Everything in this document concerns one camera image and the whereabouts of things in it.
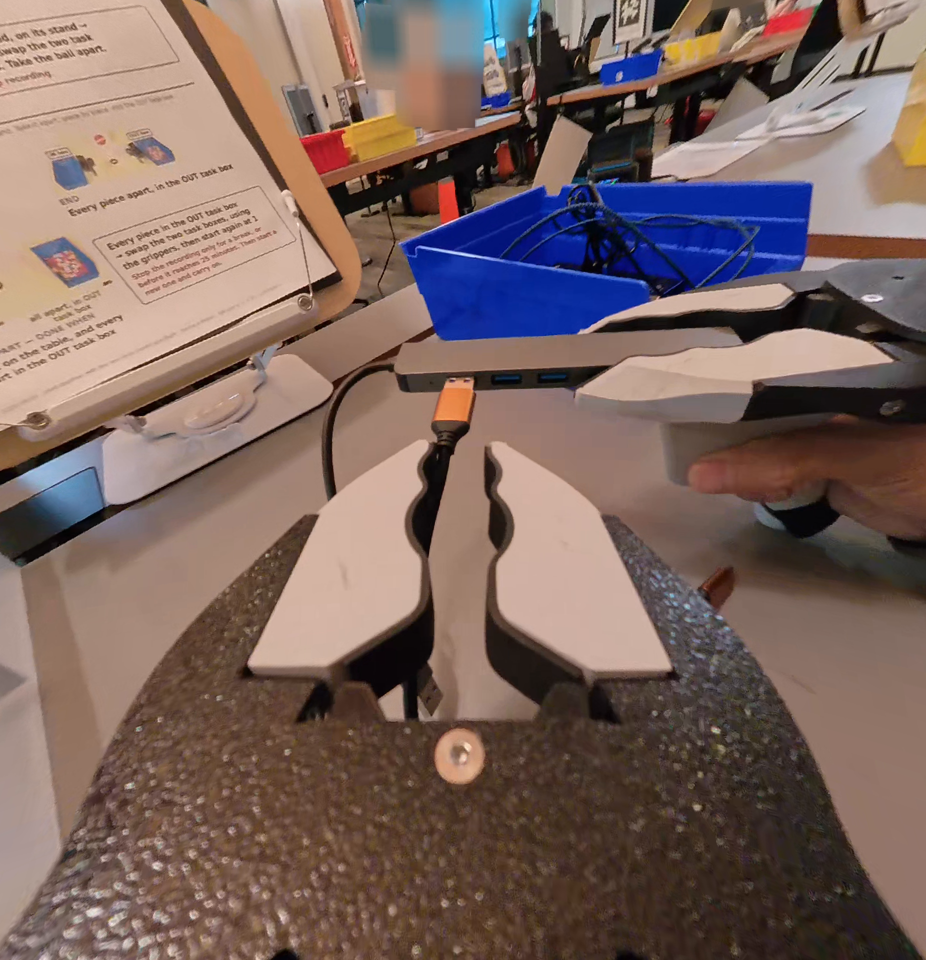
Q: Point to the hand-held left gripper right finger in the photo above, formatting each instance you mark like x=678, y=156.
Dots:
x=568, y=585

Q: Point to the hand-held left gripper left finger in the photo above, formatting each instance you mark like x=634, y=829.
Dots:
x=343, y=585

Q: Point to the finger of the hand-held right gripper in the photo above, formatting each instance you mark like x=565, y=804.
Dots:
x=703, y=382
x=703, y=304

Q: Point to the blue storage bin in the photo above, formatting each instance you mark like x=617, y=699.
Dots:
x=508, y=300

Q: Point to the grey usb hub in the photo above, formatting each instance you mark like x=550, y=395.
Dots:
x=493, y=356

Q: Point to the grey desk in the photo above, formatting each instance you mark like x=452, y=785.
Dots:
x=845, y=637
x=845, y=180

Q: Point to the person's right hand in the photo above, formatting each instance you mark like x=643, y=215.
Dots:
x=883, y=480

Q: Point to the white paper sheet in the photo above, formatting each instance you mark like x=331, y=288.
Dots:
x=800, y=124
x=703, y=159

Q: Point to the small brown plug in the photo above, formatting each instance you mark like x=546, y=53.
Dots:
x=719, y=585

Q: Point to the yellow bin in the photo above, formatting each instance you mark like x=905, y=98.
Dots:
x=380, y=139
x=692, y=46
x=920, y=127

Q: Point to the grey panel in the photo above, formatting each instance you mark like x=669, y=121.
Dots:
x=564, y=154

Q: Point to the long wooden table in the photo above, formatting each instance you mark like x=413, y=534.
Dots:
x=703, y=71
x=433, y=146

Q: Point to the orange cone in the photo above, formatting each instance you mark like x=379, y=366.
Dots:
x=449, y=201

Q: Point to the small blue bin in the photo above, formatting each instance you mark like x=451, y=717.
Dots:
x=497, y=100

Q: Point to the black and white marker sign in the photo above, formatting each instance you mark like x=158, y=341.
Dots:
x=632, y=21

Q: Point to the red bin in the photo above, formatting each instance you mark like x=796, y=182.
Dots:
x=326, y=151
x=789, y=21

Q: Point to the instruction sheet on clipboard stand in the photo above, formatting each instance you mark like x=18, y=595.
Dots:
x=313, y=187

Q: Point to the printed instruction sheet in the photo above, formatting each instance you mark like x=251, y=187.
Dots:
x=133, y=225

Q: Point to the red wall sign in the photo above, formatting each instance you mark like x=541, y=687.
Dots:
x=349, y=51

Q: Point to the grey wall box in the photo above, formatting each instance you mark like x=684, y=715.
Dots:
x=299, y=111

